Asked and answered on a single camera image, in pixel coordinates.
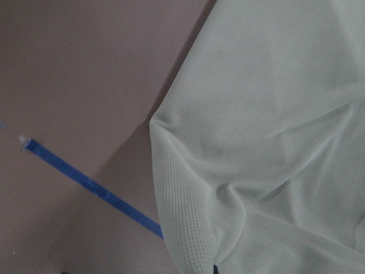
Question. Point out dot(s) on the olive green long-sleeve shirt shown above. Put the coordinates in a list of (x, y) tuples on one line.
[(258, 146)]

